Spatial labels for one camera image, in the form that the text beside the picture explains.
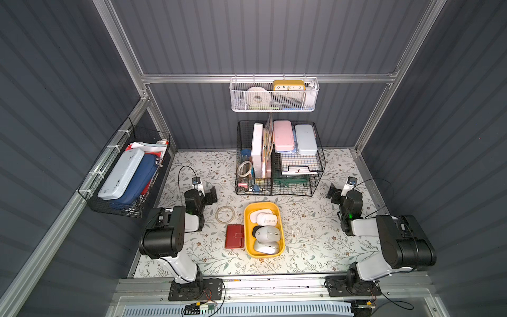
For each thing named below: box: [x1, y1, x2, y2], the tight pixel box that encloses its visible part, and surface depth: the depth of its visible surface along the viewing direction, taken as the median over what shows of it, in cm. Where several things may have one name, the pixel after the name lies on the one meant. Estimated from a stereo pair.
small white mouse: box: [256, 213, 278, 226], surface depth 89 cm
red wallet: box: [224, 223, 245, 249], surface depth 86 cm
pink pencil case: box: [273, 120, 296, 152], surface depth 92 cm
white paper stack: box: [281, 165, 319, 176], surface depth 89 cm
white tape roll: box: [245, 86, 272, 107], surface depth 87 cm
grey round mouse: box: [254, 225, 282, 243], surface depth 84 cm
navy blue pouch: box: [110, 153, 159, 206], surface depth 68 cm
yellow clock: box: [272, 79, 307, 92], surface depth 90 cm
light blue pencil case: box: [295, 124, 319, 156], surface depth 96 cm
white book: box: [250, 122, 264, 179], surface depth 91 cm
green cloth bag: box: [273, 175, 309, 188], surface depth 95 cm
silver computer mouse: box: [253, 240, 280, 255], surface depth 84 cm
